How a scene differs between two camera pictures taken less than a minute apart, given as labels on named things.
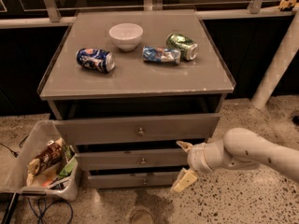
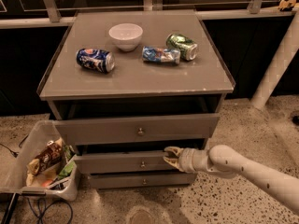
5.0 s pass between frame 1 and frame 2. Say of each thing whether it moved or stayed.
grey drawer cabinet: stayed
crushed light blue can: stayed
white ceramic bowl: stayed
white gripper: moved
